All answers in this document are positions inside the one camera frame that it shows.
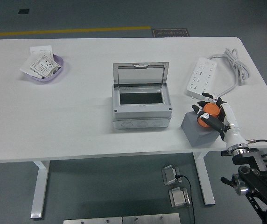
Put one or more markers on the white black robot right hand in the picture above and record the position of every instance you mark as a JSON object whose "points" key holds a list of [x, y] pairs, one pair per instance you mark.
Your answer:
{"points": [[231, 135]]}

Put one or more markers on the orange cylindrical object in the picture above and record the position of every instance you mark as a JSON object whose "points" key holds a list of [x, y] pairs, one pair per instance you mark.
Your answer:
{"points": [[211, 109]]}

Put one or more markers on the grey electrical enclosure box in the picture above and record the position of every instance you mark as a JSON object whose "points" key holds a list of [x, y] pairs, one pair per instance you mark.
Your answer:
{"points": [[142, 113]]}

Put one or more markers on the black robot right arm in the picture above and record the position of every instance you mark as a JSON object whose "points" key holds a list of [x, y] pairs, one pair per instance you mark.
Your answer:
{"points": [[255, 177]]}

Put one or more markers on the grey cube holder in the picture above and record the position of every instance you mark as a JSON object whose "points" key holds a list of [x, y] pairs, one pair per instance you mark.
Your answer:
{"points": [[198, 135]]}

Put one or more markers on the white table leg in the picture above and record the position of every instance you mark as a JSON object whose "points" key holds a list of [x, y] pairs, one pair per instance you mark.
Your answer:
{"points": [[40, 186], [204, 177]]}

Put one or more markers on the white power strip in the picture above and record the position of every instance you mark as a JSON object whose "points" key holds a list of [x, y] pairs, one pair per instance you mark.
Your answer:
{"points": [[201, 77]]}

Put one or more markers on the silver foot pedal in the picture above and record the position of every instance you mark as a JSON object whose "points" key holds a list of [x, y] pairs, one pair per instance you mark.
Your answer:
{"points": [[169, 175], [179, 198]]}

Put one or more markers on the dark floor sign mat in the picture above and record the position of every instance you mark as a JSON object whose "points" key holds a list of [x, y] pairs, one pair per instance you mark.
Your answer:
{"points": [[170, 32]]}

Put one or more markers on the purple plastic tray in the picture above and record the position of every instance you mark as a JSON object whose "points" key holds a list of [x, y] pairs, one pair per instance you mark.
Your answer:
{"points": [[60, 65]]}

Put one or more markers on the white socket panel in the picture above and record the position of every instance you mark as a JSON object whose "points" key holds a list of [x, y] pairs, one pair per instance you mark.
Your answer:
{"points": [[43, 65]]}

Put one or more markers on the grey metal base plate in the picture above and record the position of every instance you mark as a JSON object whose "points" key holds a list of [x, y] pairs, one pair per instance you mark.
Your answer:
{"points": [[91, 221], [151, 219]]}

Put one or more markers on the white square switch plate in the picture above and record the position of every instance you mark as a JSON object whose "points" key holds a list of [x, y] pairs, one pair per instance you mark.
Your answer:
{"points": [[41, 50]]}

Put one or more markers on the white flat wall plate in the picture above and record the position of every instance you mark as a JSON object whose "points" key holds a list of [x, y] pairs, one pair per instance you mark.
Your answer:
{"points": [[26, 66]]}

